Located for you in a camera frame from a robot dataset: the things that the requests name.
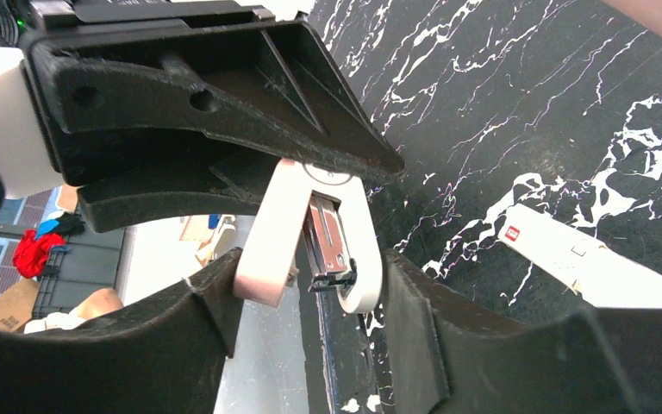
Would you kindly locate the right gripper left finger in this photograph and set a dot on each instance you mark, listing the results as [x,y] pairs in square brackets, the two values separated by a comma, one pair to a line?
[162,354]

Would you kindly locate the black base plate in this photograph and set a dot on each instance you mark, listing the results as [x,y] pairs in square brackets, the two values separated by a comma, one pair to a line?
[338,358]

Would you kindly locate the pink mini stapler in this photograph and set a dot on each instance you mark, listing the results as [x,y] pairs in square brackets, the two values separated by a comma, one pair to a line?
[330,213]

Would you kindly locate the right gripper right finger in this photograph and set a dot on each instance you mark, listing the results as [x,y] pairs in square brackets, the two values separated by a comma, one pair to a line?
[450,355]

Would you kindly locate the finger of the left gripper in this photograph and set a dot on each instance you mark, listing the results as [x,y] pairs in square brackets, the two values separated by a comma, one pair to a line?
[233,185]
[115,101]

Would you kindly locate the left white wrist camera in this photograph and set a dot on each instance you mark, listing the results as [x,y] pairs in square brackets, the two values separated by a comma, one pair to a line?
[25,167]

